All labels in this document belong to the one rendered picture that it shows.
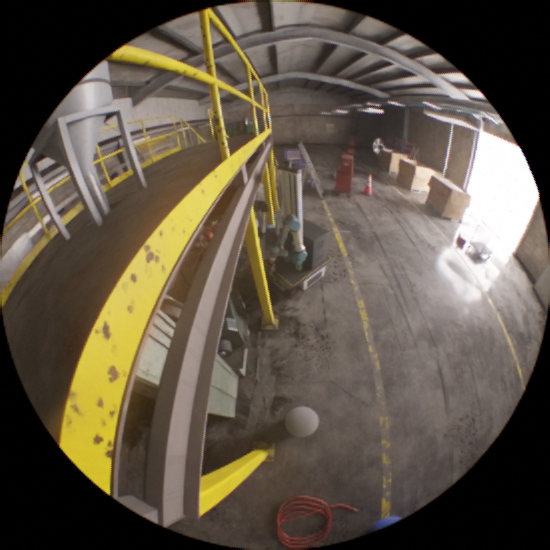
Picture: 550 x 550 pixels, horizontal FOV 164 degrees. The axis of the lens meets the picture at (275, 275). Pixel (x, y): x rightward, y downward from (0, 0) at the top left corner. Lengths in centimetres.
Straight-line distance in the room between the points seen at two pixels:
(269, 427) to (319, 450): 61
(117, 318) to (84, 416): 17
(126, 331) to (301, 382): 216
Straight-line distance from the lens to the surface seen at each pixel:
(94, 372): 33
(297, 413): 194
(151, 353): 115
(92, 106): 153
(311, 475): 241
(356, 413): 242
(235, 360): 223
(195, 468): 70
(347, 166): 584
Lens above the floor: 231
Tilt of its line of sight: 45 degrees down
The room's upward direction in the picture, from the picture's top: 8 degrees counter-clockwise
